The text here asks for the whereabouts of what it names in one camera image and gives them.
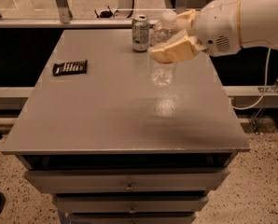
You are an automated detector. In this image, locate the clear plastic water bottle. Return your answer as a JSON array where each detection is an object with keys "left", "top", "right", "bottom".
[{"left": 148, "top": 10, "right": 177, "bottom": 87}]

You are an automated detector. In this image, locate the dark snack bar wrapper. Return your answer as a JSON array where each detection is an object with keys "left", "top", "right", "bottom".
[{"left": 52, "top": 60, "right": 88, "bottom": 77}]

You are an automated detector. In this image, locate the green 7up soda can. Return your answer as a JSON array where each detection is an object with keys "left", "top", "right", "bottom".
[{"left": 132, "top": 14, "right": 149, "bottom": 52}]

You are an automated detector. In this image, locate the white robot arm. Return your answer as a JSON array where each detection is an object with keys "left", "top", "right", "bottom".
[{"left": 148, "top": 0, "right": 278, "bottom": 63}]

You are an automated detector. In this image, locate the white cable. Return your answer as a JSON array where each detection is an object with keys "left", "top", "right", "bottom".
[{"left": 231, "top": 47, "right": 272, "bottom": 111}]

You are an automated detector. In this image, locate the black object behind glass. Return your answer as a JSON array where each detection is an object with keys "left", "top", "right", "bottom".
[{"left": 94, "top": 7, "right": 118, "bottom": 19}]

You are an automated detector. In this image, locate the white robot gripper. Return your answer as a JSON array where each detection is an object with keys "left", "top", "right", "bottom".
[{"left": 148, "top": 0, "right": 241, "bottom": 63}]

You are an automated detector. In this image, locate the grey drawer cabinet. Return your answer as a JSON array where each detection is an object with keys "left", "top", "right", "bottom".
[{"left": 2, "top": 29, "right": 249, "bottom": 224}]

